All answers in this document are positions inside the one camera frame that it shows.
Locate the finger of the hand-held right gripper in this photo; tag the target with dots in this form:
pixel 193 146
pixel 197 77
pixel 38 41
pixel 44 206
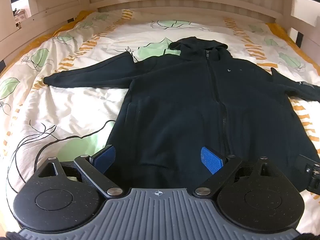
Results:
pixel 303 163

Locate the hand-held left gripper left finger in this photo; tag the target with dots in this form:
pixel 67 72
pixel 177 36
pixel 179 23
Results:
pixel 103 157

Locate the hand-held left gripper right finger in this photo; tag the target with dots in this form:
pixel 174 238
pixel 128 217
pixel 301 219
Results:
pixel 211 158

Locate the black hooded zip jacket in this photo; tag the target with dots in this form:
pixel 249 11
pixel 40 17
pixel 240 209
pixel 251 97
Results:
pixel 175 100

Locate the white leaf print blanket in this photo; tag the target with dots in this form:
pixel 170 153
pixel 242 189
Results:
pixel 82 110

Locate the small patterned box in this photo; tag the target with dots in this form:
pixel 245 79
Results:
pixel 19 15

